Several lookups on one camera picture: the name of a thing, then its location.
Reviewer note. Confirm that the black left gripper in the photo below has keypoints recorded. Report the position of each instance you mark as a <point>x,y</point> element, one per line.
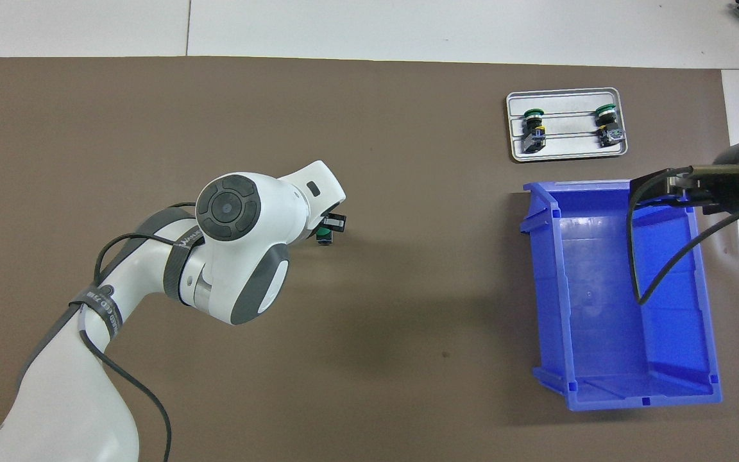
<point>315,223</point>

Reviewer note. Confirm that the blue plastic storage bin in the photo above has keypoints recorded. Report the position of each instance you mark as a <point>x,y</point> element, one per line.
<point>600,289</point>

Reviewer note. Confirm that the green push button switch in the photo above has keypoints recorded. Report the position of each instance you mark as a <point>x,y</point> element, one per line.
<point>609,127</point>
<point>534,131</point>
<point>324,237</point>

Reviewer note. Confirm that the grey metal tray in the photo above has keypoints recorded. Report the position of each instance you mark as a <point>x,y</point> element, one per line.
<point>568,144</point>

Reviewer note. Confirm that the brown table mat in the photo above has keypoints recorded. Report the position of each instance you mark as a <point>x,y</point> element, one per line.
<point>408,321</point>

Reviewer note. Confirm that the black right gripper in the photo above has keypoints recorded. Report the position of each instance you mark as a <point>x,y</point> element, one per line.
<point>729,186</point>

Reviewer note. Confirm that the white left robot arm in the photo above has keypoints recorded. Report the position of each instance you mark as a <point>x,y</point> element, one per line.
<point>241,212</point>

